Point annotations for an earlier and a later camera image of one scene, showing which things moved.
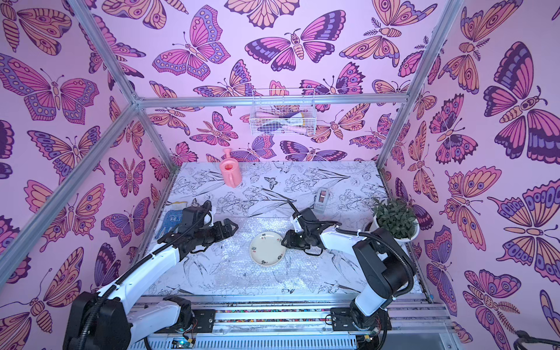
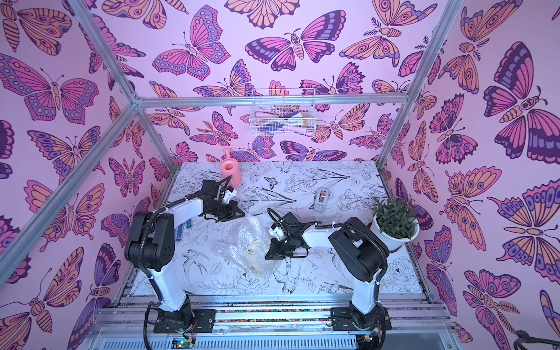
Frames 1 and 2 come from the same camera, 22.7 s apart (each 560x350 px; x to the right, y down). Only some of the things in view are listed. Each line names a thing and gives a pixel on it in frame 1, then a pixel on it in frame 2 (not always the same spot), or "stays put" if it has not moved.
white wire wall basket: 283,112 stays put
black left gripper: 228,232 → 233,208
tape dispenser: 321,200 stays put
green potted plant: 398,217 stays put
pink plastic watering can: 230,170 stays put
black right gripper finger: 291,239 → 276,251
